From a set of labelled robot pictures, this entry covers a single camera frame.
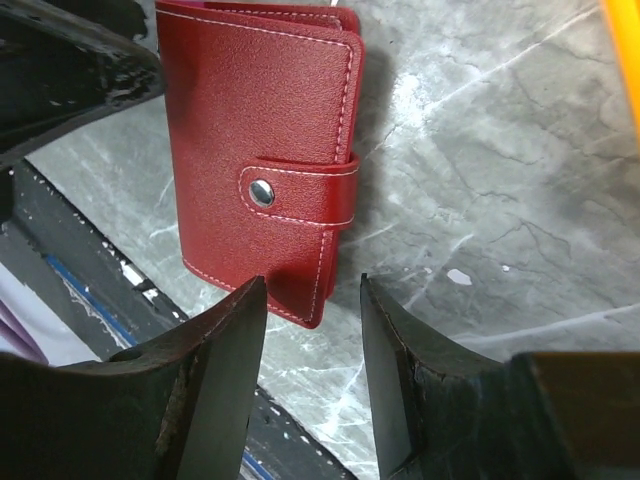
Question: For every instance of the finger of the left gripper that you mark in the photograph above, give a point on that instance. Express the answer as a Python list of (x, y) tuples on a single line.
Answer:
[(66, 64)]

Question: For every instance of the yellow plastic bin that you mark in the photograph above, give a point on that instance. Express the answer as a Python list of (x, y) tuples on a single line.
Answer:
[(623, 20)]

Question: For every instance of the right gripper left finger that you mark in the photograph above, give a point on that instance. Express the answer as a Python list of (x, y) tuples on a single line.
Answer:
[(174, 407)]

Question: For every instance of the red leather card holder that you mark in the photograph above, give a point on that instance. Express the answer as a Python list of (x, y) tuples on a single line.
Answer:
[(261, 106)]

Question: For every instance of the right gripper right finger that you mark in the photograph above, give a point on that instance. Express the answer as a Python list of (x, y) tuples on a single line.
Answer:
[(442, 411)]

